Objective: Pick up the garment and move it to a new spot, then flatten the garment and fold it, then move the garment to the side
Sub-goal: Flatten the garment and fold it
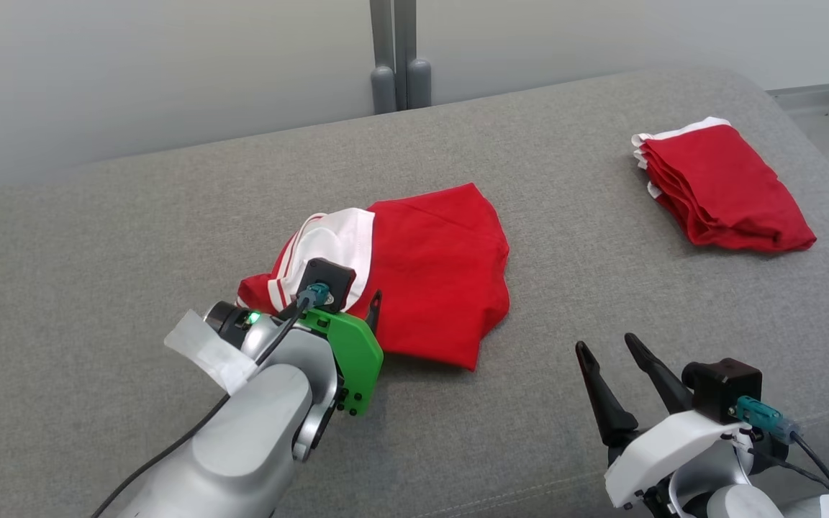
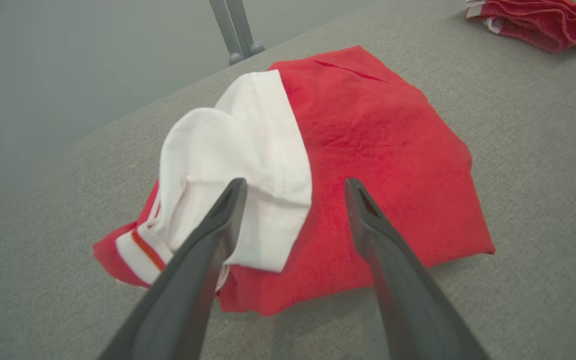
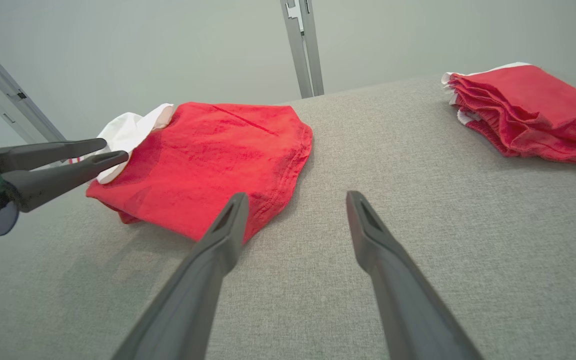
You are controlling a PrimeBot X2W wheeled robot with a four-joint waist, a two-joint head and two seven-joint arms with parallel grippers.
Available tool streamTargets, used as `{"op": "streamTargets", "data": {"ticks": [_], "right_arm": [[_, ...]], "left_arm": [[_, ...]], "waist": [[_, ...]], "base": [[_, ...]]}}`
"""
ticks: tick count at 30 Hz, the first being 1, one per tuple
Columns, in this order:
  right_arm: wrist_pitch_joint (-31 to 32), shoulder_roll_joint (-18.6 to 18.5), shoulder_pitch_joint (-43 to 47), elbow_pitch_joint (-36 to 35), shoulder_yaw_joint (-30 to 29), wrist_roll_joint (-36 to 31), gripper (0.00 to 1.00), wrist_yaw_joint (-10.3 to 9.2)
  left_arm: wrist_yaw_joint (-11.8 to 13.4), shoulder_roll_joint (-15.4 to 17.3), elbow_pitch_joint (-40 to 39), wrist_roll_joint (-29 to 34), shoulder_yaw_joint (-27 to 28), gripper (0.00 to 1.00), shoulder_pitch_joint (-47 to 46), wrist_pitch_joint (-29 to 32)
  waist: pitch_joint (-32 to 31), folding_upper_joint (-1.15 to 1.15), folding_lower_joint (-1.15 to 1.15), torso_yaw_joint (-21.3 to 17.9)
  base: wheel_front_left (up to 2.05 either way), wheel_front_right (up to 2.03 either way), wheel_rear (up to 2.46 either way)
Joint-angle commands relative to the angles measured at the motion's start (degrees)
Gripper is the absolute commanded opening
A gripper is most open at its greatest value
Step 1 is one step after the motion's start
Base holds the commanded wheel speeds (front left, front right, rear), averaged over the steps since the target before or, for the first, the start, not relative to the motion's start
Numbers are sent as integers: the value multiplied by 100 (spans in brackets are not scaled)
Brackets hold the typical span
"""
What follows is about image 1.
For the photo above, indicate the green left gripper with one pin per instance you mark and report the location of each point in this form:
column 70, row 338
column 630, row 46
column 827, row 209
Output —
column 357, row 360

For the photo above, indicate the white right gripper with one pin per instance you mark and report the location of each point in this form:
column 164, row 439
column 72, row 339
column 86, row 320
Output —
column 666, row 446

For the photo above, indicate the red white basketball jersey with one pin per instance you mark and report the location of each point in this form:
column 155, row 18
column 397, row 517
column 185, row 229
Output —
column 436, row 273

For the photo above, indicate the red shorts with white trim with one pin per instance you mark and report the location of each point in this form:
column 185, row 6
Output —
column 724, row 187

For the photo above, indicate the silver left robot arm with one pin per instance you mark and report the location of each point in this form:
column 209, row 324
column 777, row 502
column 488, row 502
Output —
column 256, row 432

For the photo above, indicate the white tape strip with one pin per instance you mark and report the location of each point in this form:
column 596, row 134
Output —
column 213, row 352

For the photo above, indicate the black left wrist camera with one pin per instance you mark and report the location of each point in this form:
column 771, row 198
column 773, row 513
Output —
column 335, row 277

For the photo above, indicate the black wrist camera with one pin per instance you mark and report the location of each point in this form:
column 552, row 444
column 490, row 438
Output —
column 335, row 277
column 724, row 385

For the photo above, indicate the teal left camera connector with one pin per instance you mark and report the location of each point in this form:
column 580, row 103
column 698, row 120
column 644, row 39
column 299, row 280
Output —
column 314, row 295

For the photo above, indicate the teal camera connector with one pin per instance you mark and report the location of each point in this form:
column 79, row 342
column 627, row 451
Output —
column 763, row 416
column 314, row 295

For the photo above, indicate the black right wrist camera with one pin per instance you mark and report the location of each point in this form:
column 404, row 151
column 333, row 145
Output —
column 724, row 385

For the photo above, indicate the teal right camera connector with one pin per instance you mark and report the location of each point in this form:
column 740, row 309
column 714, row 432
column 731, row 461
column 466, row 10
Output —
column 763, row 416

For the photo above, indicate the grey partition post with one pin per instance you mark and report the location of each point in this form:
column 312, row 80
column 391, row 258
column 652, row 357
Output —
column 414, row 50
column 382, row 50

